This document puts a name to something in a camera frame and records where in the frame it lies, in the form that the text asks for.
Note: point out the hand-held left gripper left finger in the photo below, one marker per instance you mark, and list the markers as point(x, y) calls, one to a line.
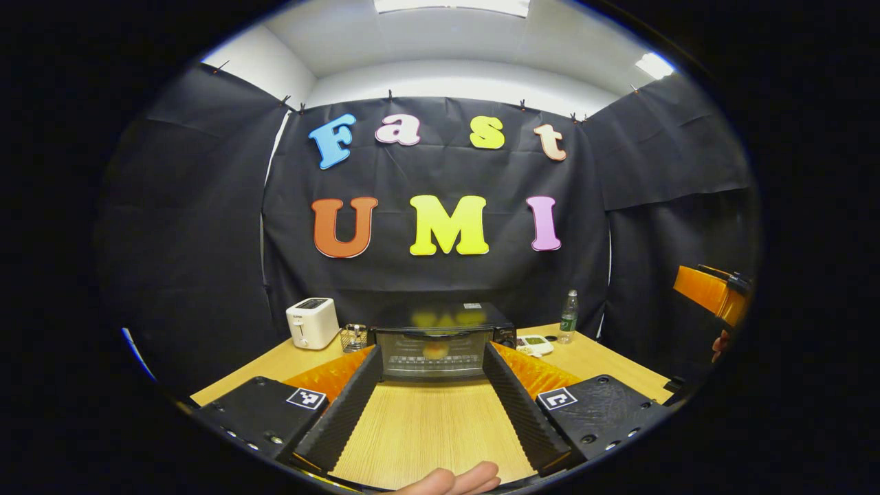
point(344, 419)

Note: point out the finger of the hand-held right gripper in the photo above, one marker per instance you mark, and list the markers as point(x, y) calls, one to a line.
point(705, 292)

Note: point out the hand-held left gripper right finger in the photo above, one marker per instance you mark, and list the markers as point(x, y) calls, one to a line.
point(522, 419)

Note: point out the round golden bread bun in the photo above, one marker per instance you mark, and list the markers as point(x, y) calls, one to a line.
point(435, 350)

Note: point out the black electric oven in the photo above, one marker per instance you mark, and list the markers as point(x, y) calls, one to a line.
point(440, 316)

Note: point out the white divided condiment dish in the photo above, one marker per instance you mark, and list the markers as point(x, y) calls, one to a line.
point(535, 344)

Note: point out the white toaster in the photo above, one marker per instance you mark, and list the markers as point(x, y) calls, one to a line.
point(313, 326)

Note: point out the clear plastic water bottle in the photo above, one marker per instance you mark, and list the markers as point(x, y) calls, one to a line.
point(568, 323)

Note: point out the black backdrop cloth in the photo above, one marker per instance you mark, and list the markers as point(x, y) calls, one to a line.
point(440, 289)

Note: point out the small ceiling light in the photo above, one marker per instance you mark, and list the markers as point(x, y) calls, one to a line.
point(654, 66)

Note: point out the large ceiling light panel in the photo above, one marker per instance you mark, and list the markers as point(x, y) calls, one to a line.
point(450, 6)

